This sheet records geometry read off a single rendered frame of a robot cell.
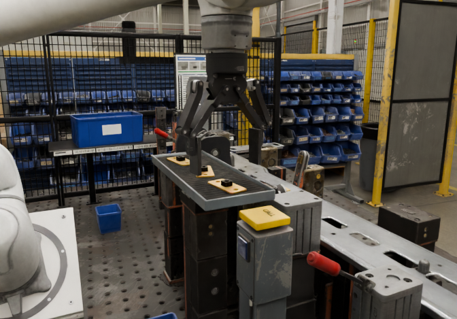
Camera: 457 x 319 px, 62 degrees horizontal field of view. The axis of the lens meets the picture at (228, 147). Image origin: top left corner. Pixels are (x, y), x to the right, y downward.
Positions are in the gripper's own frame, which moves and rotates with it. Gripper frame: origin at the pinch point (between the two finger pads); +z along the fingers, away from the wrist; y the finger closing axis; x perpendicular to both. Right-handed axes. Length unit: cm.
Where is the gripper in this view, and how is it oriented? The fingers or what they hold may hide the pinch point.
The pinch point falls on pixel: (226, 162)
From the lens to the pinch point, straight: 72.1
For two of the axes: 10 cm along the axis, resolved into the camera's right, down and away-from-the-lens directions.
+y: 8.2, -1.2, 5.6
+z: 0.0, 9.8, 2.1
